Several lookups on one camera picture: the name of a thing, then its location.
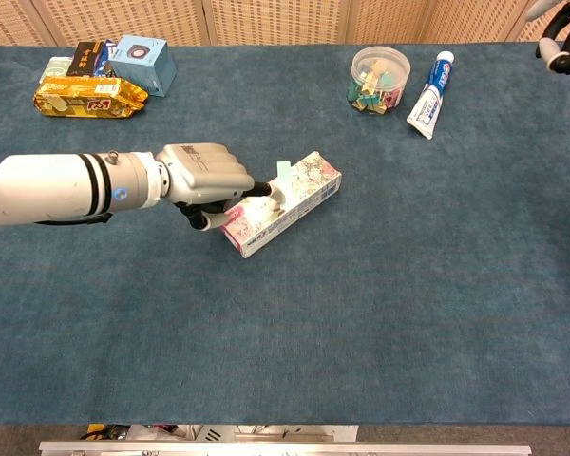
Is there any white blue toothpaste tube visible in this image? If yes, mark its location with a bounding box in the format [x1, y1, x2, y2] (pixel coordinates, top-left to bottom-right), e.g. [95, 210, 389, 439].
[406, 51, 456, 141]

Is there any woven wicker folding screen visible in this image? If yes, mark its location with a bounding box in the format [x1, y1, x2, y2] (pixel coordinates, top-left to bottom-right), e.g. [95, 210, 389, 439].
[0, 0, 570, 48]

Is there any blue cookie packet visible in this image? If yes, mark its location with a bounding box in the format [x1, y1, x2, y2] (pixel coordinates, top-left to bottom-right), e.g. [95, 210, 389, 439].
[93, 40, 120, 80]

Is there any long floral white box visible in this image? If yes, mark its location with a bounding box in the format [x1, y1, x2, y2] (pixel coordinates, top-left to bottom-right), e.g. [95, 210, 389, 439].
[219, 150, 343, 259]

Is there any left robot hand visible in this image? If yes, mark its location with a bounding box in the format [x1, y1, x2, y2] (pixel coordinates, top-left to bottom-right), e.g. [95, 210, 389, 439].
[155, 142, 289, 232]

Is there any blue felt table cover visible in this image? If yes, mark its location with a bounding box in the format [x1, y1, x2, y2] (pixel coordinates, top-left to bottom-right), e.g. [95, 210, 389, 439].
[0, 42, 570, 426]

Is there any light blue cardboard box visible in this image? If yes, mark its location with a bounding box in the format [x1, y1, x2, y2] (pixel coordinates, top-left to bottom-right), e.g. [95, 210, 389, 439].
[108, 34, 178, 99]

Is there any aluminium profile rail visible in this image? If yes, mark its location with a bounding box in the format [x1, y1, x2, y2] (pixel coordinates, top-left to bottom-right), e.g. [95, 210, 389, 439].
[38, 440, 533, 456]

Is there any black snack packet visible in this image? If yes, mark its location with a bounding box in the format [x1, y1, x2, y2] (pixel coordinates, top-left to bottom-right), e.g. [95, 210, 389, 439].
[66, 41, 106, 78]

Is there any small green white packet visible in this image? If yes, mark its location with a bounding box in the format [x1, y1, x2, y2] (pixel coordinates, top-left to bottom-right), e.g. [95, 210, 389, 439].
[39, 56, 75, 85]

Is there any clear jar of binder clips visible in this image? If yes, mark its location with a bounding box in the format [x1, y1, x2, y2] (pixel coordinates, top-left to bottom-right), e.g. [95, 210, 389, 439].
[347, 46, 412, 117]

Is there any gold snack package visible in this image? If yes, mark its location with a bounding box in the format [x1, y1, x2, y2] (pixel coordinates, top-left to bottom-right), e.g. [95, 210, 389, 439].
[32, 76, 150, 120]

